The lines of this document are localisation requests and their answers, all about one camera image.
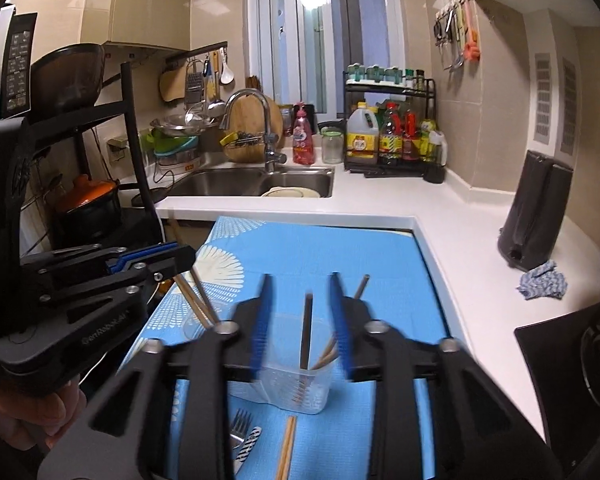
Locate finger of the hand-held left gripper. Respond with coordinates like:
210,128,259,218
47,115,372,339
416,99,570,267
21,241,182,286
39,244,198,312

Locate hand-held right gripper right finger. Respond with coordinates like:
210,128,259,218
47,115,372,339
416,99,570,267
330,272,566,480

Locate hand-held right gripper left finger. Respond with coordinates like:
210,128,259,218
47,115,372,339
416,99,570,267
37,274,273,480

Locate clear plastic utensil container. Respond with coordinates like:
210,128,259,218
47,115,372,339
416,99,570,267
182,300,333,415

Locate person's left hand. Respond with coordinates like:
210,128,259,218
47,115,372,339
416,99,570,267
0,380,87,452

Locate black pot orange lid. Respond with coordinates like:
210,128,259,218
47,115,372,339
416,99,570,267
55,175,123,241

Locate steel sink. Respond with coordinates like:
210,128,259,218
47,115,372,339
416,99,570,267
167,167,336,198

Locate blue shell-print cloth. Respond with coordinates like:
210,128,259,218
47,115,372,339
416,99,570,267
117,216,453,480

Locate metal fork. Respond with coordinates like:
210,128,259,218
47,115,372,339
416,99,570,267
228,408,253,453

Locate black kitchen shelf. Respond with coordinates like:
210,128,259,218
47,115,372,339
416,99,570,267
25,62,161,251

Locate green basin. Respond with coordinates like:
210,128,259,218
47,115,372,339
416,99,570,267
145,132,199,156

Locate white plate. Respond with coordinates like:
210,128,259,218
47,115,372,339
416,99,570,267
260,186,318,198

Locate steel bowl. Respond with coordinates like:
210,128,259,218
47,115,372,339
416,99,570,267
150,112,218,136

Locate microwave oven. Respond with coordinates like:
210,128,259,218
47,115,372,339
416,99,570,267
0,4,38,123

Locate dark mixing bowl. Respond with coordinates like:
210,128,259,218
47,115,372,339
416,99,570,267
30,43,106,111

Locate round wooden cutting board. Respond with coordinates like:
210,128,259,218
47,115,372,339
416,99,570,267
225,102,285,163

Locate pale hanging cutting board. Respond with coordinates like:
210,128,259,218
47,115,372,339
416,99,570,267
159,62,191,103

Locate metal grater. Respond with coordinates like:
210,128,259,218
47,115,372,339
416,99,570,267
184,60,204,106

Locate pink dish soap bottle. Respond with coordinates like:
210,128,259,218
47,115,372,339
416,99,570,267
292,102,317,165

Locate steel sink faucet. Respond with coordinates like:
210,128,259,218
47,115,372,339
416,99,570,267
219,89,287,175

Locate glass jar green lid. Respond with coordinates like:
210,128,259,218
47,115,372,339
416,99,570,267
321,127,343,165

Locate yellow cooking oil bottle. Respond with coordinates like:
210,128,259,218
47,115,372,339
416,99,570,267
346,101,379,166

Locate dark soy sauce bottle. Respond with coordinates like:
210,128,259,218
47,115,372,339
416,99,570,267
379,102,405,166

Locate black gas hob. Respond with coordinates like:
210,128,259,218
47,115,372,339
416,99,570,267
514,300,600,461

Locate red sauce bottle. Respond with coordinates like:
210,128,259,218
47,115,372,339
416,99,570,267
402,110,422,161

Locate blue white rag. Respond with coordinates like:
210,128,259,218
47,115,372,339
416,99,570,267
517,261,568,301

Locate yellow-green oil bottle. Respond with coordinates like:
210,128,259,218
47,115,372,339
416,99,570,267
420,119,438,162

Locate black electric kettle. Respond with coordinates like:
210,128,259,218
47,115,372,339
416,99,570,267
497,150,574,272

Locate black condiment rack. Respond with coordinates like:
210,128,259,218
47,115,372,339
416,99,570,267
344,78,437,173

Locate row of spice jars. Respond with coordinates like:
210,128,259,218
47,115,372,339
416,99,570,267
346,62,426,86

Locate window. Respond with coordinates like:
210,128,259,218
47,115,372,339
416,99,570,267
245,0,406,116

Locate orange hanging utensil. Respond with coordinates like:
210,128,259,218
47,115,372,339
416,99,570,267
462,0,481,61

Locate hanging kitchen scissors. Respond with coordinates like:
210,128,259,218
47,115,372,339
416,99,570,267
434,7,466,71

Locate white spoon striped handle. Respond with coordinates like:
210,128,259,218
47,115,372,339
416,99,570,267
232,426,262,480

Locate black hook rail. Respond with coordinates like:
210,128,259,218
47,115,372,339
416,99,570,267
166,41,228,68

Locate narrow wall vent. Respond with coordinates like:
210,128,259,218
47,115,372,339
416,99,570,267
532,52,552,141

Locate wide wall vent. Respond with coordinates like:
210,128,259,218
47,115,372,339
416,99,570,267
560,57,578,153

